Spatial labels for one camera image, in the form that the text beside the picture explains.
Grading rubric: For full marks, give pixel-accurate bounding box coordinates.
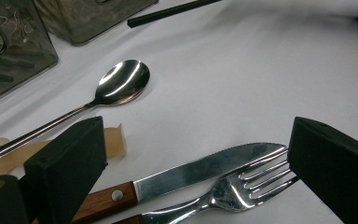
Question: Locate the white table cover sheet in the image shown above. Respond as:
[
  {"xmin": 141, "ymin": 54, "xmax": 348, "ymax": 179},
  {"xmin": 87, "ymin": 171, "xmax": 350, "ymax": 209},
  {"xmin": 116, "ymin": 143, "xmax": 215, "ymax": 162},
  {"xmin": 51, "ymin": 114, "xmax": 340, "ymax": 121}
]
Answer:
[{"xmin": 0, "ymin": 0, "xmax": 358, "ymax": 224}]

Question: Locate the translucent grey plastic bin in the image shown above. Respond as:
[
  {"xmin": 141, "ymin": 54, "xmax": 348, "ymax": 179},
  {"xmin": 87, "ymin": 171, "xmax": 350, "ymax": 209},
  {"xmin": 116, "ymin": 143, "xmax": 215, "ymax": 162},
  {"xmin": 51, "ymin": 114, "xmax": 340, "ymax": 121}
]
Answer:
[
  {"xmin": 0, "ymin": 0, "xmax": 60, "ymax": 108},
  {"xmin": 32, "ymin": 0, "xmax": 160, "ymax": 47}
]

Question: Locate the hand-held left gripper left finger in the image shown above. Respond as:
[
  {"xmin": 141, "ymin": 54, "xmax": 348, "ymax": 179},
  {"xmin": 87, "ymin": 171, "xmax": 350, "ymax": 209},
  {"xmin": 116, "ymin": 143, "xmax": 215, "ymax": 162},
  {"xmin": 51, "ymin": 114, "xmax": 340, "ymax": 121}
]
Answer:
[{"xmin": 22, "ymin": 116, "xmax": 108, "ymax": 224}]

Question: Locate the wooden-handled steel fork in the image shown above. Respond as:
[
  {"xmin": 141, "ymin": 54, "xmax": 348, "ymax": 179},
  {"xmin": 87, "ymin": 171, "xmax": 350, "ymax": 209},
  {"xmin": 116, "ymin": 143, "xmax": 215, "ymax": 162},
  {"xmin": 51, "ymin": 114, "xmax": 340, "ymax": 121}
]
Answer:
[{"xmin": 111, "ymin": 147, "xmax": 301, "ymax": 224}]

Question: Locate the steel spoon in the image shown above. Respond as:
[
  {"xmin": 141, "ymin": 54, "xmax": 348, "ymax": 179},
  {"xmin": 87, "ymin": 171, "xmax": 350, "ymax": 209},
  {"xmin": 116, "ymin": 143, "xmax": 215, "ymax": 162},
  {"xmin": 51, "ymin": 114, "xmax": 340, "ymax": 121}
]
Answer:
[{"xmin": 0, "ymin": 59, "xmax": 151, "ymax": 169}]

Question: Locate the wooden-handled steel knife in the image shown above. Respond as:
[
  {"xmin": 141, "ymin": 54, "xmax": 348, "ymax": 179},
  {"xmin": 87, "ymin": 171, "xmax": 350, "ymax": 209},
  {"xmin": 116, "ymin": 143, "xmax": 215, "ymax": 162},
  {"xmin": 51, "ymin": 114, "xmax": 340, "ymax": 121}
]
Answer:
[{"xmin": 71, "ymin": 142, "xmax": 288, "ymax": 224}]

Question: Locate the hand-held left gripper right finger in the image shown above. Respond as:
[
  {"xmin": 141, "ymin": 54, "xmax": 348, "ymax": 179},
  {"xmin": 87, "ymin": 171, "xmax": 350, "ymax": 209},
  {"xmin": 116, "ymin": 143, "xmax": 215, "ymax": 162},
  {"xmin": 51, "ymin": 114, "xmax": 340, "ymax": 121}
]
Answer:
[{"xmin": 287, "ymin": 116, "xmax": 358, "ymax": 224}]

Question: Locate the black chopstick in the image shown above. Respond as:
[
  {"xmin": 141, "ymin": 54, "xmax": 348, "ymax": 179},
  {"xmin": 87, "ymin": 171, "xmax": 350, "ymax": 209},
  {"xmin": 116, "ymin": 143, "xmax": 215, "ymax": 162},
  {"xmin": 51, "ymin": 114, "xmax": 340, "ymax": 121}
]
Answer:
[
  {"xmin": 0, "ymin": 59, "xmax": 35, "ymax": 83},
  {"xmin": 126, "ymin": 0, "xmax": 223, "ymax": 29}
]

